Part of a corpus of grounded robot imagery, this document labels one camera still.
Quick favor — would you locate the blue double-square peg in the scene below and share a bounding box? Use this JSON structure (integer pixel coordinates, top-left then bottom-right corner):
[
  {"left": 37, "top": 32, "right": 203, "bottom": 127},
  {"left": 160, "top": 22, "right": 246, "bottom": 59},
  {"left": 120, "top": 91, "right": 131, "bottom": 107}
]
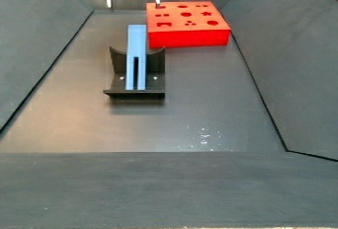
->
[{"left": 125, "top": 25, "right": 147, "bottom": 90}]

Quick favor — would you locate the red shape-hole board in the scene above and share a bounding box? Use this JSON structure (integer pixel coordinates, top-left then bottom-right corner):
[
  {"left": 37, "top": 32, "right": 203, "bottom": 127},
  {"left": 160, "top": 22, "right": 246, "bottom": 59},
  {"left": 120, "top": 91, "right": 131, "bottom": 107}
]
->
[{"left": 147, "top": 1, "right": 231, "bottom": 48}]

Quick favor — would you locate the black curved bracket holder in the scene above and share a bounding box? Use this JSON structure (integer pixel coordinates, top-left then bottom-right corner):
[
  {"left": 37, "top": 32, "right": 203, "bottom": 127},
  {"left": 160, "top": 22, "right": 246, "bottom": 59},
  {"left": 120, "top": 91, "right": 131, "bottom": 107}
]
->
[{"left": 103, "top": 47, "right": 165, "bottom": 100}]

